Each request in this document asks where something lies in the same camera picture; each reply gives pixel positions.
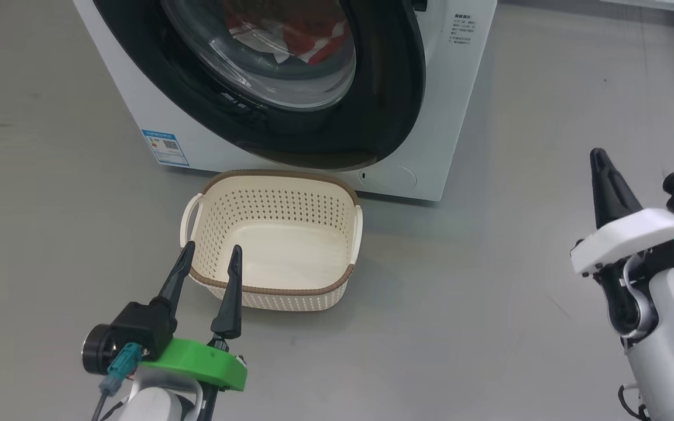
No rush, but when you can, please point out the red and white garment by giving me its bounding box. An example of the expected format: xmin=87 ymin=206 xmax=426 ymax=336
xmin=226 ymin=0 xmax=352 ymax=65

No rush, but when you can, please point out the round dark washing machine door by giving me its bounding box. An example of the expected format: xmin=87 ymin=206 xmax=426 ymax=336
xmin=92 ymin=0 xmax=427 ymax=171

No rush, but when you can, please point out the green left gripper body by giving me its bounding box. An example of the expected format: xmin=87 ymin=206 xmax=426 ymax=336
xmin=140 ymin=337 xmax=249 ymax=392

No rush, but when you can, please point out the cream perforated laundry basket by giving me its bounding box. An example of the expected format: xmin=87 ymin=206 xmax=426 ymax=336
xmin=180 ymin=169 xmax=364 ymax=312

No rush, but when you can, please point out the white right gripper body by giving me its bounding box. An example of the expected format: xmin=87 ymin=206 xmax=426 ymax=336
xmin=570 ymin=207 xmax=674 ymax=277

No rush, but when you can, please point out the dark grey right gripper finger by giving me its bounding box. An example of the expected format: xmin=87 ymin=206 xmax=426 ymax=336
xmin=590 ymin=148 xmax=643 ymax=230

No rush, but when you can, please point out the blue energy label sticker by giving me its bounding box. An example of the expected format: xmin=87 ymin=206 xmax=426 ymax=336
xmin=142 ymin=129 xmax=190 ymax=168

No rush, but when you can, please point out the teal connector camera cable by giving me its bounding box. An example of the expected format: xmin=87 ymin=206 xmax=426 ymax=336
xmin=90 ymin=343 xmax=142 ymax=421

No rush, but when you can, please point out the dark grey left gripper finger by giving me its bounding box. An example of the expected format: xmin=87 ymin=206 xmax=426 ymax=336
xmin=157 ymin=241 xmax=196 ymax=320
xmin=211 ymin=245 xmax=243 ymax=343

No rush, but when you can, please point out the white front-loading washing machine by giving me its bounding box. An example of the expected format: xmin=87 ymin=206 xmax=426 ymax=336
xmin=73 ymin=0 xmax=498 ymax=202

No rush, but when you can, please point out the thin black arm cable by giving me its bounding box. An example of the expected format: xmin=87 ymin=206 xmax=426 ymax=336
xmin=618 ymin=383 xmax=651 ymax=421

